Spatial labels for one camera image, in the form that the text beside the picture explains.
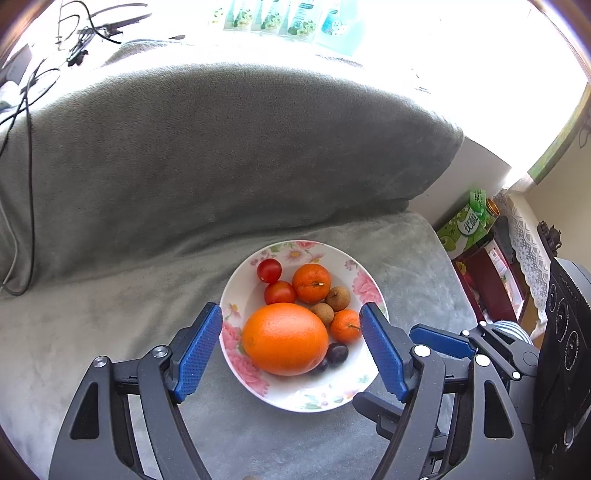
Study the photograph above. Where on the red cherry tomato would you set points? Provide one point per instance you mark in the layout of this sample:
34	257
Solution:
269	271
279	292

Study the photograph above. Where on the white floral ceramic bowl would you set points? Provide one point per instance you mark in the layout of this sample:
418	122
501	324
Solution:
243	295

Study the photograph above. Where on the large orange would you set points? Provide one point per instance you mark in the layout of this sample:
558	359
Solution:
285	339

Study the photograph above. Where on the small mandarin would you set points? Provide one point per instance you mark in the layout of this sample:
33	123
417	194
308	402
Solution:
311	283
345	326

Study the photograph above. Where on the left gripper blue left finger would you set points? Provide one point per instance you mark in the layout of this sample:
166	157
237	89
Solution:
191	350

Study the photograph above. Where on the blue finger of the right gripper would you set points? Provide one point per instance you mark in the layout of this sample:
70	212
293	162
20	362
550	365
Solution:
444	342

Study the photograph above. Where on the striped blue trouser leg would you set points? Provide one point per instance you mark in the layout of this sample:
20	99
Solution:
513	329

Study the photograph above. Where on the green printed box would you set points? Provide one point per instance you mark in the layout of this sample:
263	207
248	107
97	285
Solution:
470	224

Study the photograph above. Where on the white lace cloth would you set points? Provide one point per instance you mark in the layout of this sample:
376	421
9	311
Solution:
534	261

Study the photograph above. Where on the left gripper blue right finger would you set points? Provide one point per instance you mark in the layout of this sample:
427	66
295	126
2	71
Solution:
390	348

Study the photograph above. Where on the dark cherry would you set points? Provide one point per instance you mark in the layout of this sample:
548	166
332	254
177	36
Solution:
337	354
321	367

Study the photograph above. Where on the brown longan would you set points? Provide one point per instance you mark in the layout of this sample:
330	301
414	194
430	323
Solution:
338	298
324	312

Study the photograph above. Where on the teal refill pouch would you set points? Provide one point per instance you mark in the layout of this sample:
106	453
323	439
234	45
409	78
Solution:
303	19
241	15
270	16

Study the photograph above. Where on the grey sofa back cushion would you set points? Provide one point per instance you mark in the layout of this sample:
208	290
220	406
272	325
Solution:
167	143

